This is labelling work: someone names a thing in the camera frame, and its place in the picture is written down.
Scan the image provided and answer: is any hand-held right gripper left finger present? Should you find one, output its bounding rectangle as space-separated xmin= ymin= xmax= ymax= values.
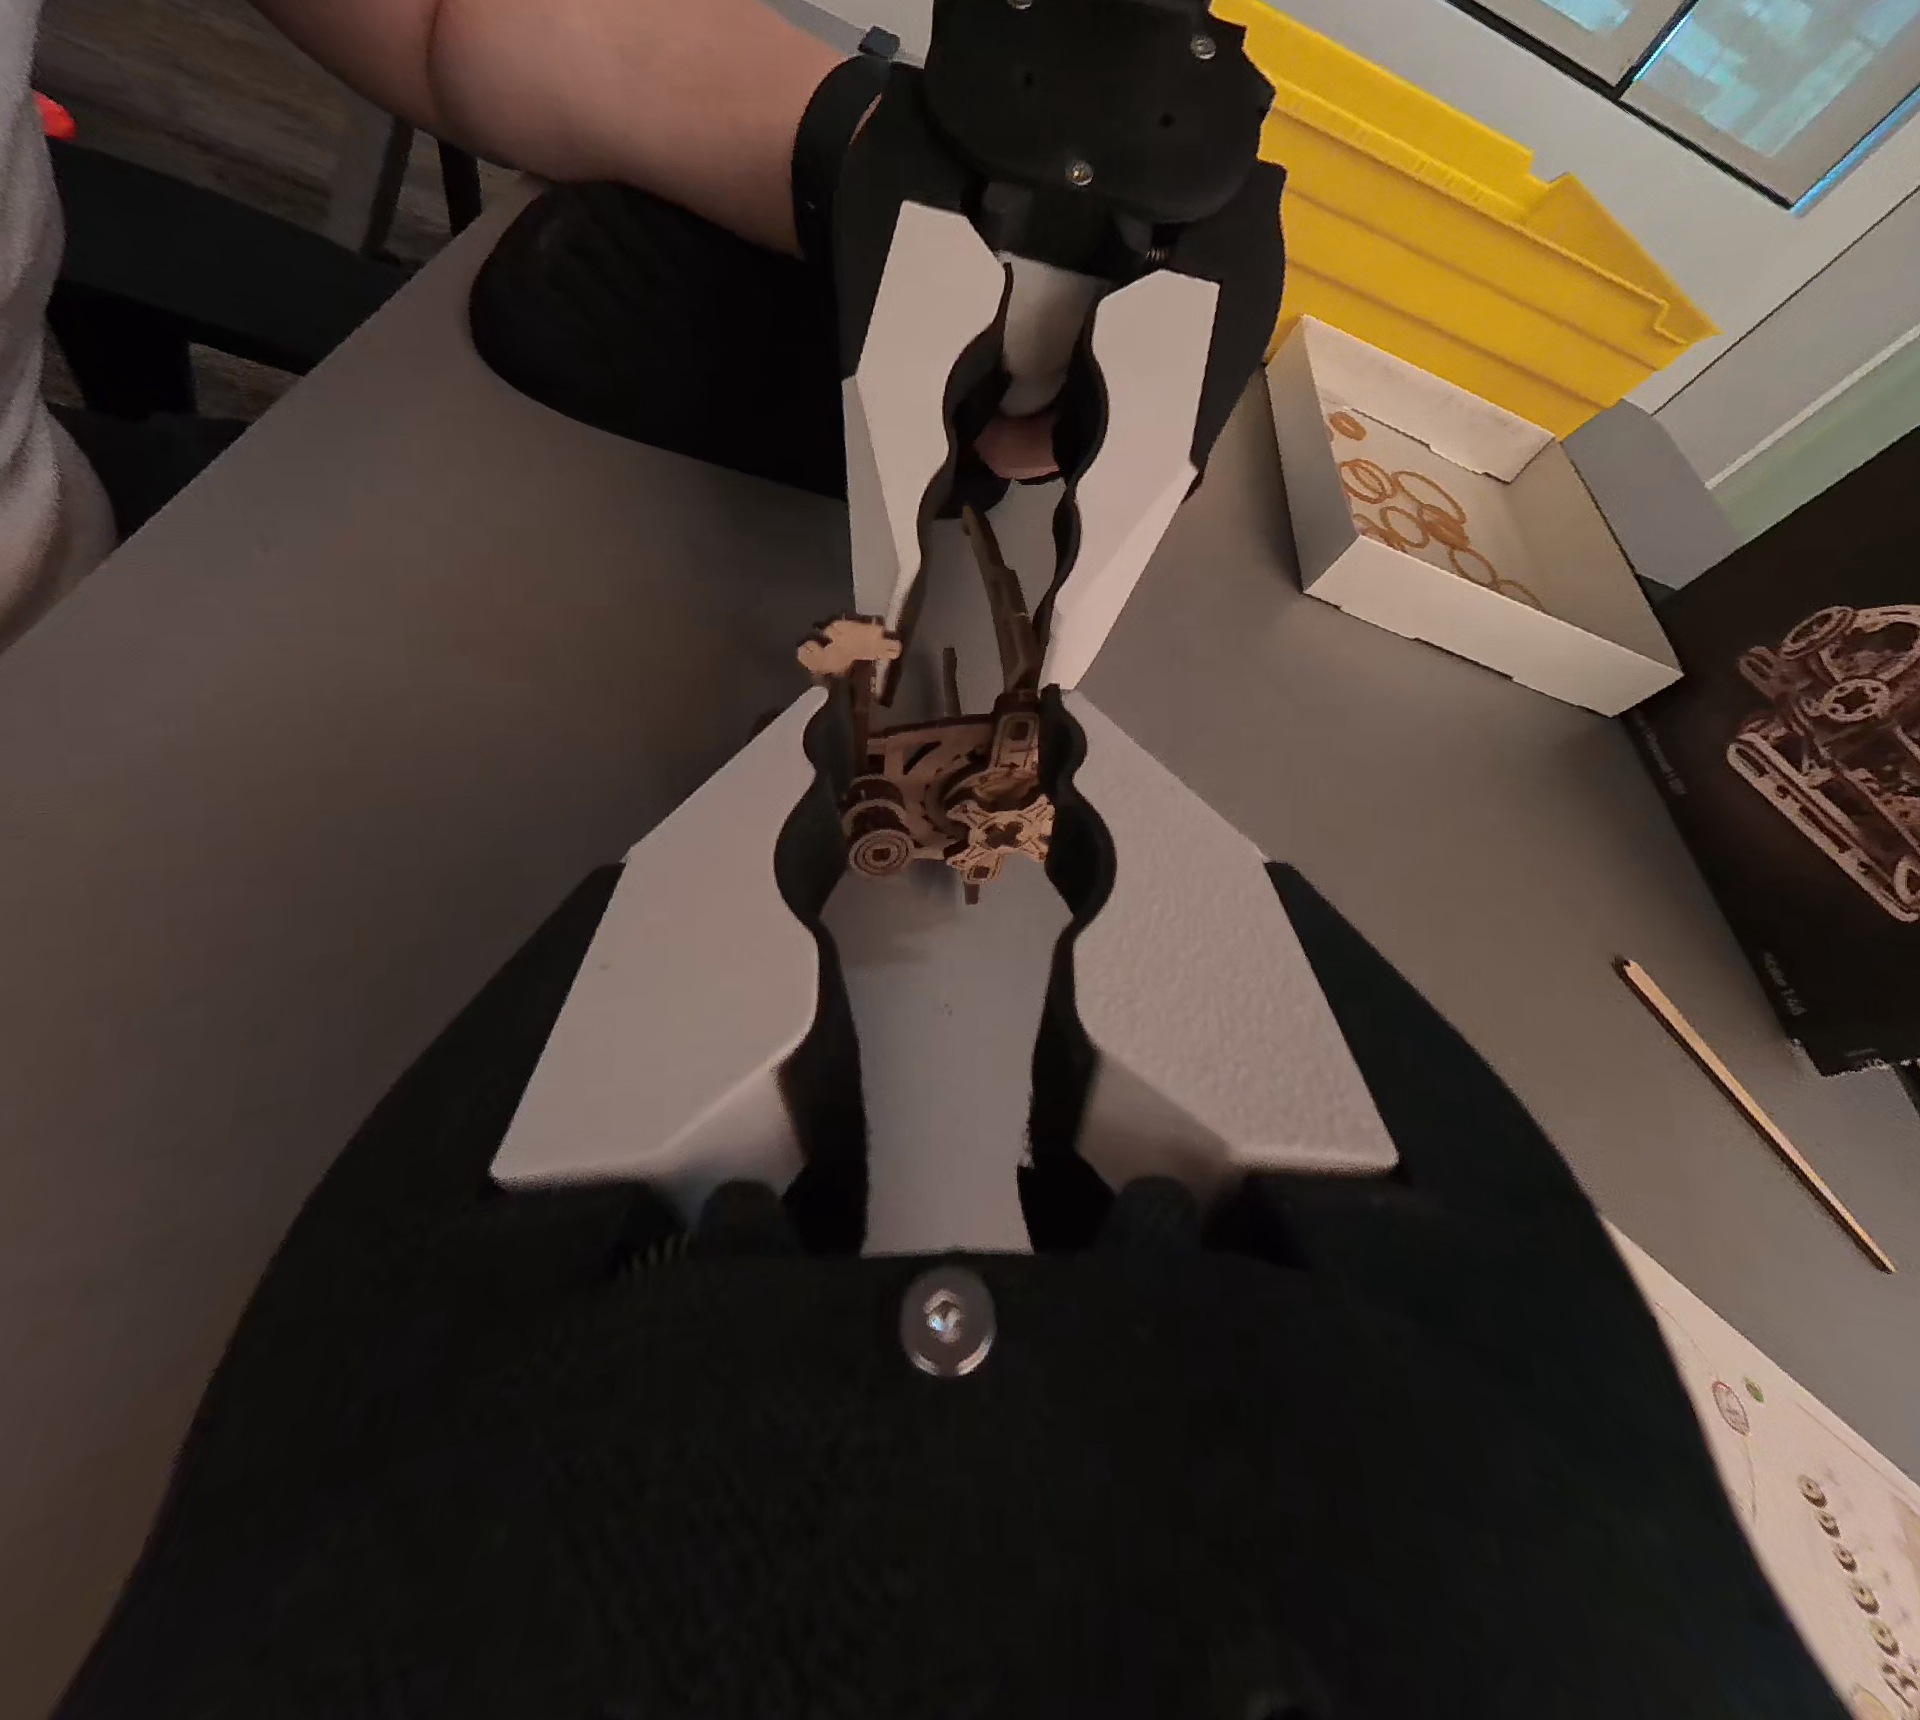
xmin=488 ymin=687 xmax=873 ymax=1254

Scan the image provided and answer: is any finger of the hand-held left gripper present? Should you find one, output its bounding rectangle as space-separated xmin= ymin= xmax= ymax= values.
xmin=1031 ymin=276 xmax=1221 ymax=692
xmin=840 ymin=199 xmax=1011 ymax=678

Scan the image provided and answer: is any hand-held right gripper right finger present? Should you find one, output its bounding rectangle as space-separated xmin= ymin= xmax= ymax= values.
xmin=1024 ymin=687 xmax=1406 ymax=1254

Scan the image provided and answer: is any dark wooden link part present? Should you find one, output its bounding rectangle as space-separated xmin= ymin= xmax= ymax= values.
xmin=942 ymin=507 xmax=1046 ymax=711

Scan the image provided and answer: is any wooden gear model assembly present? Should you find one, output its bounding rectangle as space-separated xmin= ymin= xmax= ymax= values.
xmin=794 ymin=615 xmax=1060 ymax=908

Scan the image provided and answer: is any person's left forearm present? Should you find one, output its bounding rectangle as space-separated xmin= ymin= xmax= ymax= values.
xmin=209 ymin=0 xmax=848 ymax=255

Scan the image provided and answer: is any black model kit box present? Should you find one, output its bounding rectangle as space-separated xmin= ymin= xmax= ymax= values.
xmin=1625 ymin=427 xmax=1920 ymax=1082

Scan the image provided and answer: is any person's left hand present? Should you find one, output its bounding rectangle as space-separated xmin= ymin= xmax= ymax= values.
xmin=970 ymin=409 xmax=1061 ymax=484

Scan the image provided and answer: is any pile of wooden rings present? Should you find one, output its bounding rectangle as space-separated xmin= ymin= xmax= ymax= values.
xmin=1325 ymin=404 xmax=1548 ymax=615

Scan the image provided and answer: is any yellow plastic bin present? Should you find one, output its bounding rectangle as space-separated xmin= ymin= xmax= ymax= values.
xmin=1208 ymin=0 xmax=1721 ymax=442

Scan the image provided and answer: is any white cardboard box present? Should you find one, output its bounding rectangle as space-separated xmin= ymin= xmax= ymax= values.
xmin=1263 ymin=313 xmax=1684 ymax=721

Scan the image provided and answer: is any grey box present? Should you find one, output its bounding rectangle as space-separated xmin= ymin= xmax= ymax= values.
xmin=1556 ymin=394 xmax=1744 ymax=593

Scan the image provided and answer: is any thin wooden stick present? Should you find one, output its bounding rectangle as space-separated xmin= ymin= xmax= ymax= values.
xmin=1615 ymin=951 xmax=1898 ymax=1278

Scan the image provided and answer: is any black chair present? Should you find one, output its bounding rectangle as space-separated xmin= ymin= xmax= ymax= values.
xmin=42 ymin=108 xmax=483 ymax=420

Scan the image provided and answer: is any assembly instruction sheet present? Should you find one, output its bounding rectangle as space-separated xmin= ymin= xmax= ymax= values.
xmin=1603 ymin=1214 xmax=1920 ymax=1720

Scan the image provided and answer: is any person's white shirt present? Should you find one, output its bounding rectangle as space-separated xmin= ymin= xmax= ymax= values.
xmin=0 ymin=0 xmax=409 ymax=652

